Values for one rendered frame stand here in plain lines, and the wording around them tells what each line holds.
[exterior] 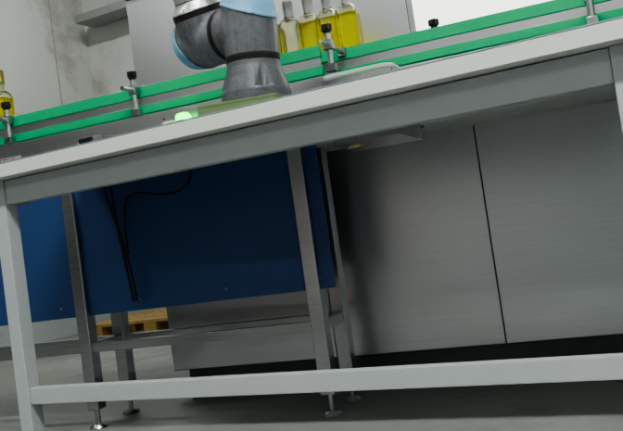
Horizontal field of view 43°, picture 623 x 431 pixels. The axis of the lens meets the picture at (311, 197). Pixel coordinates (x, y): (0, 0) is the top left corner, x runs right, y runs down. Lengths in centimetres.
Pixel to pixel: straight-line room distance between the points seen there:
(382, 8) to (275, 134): 84
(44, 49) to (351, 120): 505
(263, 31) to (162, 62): 102
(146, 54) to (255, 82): 109
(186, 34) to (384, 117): 52
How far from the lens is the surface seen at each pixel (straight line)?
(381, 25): 235
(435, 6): 232
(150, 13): 272
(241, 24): 168
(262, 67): 166
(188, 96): 226
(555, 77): 144
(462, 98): 147
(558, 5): 210
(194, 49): 179
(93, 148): 184
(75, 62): 666
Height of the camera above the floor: 47
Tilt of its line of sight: 3 degrees up
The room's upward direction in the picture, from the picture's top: 8 degrees counter-clockwise
